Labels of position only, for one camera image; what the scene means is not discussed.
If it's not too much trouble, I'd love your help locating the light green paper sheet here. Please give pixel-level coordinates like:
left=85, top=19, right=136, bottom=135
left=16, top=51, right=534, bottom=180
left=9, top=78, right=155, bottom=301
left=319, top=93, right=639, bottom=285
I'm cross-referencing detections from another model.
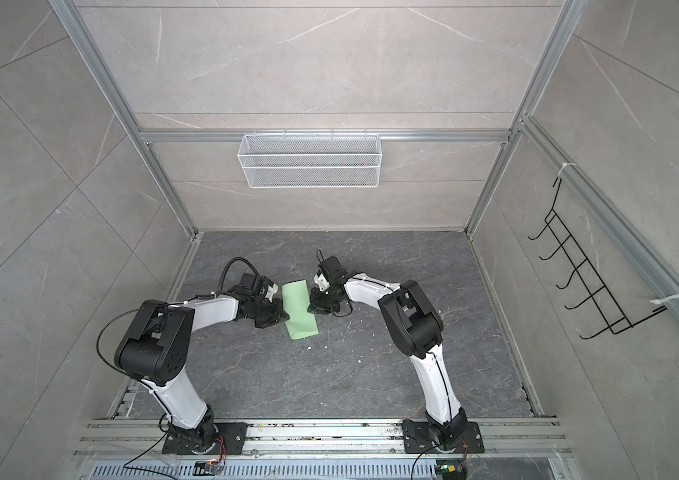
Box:
left=281, top=280, right=318, bottom=340

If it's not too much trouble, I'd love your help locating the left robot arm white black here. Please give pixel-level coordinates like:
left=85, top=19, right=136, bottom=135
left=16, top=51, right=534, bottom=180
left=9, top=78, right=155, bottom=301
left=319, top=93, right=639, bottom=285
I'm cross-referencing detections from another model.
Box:
left=113, top=274, right=289, bottom=453

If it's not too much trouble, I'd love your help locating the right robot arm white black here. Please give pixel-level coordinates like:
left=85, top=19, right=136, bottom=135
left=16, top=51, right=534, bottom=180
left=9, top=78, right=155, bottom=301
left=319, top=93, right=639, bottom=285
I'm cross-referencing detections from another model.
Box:
left=307, top=251, right=469, bottom=449

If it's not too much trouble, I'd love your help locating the left small circuit board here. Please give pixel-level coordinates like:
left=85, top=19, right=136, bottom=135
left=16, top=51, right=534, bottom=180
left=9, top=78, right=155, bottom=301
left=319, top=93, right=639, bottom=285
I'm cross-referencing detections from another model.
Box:
left=192, top=460, right=225, bottom=476

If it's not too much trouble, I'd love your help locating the small circuit board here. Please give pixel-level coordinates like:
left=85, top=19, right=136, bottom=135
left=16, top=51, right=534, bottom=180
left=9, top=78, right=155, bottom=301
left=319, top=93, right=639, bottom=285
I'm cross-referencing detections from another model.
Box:
left=435, top=461, right=469, bottom=480
left=192, top=460, right=225, bottom=476

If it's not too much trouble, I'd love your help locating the right small circuit board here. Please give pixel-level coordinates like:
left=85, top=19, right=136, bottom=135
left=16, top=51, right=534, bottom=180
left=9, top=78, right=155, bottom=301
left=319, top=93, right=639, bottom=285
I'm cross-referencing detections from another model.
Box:
left=435, top=461, right=469, bottom=480

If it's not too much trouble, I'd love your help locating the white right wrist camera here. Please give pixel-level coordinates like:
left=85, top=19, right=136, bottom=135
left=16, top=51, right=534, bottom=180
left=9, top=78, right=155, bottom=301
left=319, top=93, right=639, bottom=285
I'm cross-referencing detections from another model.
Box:
left=313, top=272, right=329, bottom=291

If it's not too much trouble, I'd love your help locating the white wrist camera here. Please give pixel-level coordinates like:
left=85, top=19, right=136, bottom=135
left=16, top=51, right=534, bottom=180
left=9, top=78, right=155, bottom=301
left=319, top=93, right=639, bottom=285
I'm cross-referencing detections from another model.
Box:
left=313, top=272, right=329, bottom=291
left=262, top=280, right=279, bottom=302

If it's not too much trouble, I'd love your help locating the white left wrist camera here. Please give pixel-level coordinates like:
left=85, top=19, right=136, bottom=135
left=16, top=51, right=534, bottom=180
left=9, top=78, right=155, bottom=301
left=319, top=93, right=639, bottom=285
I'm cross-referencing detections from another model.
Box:
left=262, top=280, right=279, bottom=302

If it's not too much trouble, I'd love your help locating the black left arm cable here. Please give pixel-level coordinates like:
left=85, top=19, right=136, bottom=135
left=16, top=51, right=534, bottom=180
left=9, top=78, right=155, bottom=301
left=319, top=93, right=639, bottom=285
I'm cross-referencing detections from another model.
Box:
left=218, top=256, right=262, bottom=295

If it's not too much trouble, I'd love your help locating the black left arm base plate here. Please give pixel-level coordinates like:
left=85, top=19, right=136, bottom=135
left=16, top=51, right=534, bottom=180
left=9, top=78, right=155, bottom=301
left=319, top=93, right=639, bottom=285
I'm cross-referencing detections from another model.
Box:
left=162, top=422, right=248, bottom=455

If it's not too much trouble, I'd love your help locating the white wire mesh basket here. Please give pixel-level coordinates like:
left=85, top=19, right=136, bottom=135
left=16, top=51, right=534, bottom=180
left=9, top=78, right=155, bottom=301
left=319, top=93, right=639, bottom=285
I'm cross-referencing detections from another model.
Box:
left=237, top=133, right=383, bottom=189

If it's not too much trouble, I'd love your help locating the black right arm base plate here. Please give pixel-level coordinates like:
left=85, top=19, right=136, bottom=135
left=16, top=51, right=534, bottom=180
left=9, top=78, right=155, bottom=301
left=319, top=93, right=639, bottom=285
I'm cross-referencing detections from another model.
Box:
left=401, top=419, right=485, bottom=454

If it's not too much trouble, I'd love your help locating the aluminium frame rail front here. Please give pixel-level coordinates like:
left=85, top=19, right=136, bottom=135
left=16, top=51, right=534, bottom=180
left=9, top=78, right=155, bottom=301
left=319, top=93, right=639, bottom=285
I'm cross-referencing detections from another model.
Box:
left=71, top=418, right=575, bottom=460

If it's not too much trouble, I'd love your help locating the black wire hook rack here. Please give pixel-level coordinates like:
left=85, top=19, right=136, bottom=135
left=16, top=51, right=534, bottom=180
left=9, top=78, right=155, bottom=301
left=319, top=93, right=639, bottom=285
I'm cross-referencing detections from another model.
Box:
left=527, top=178, right=667, bottom=341

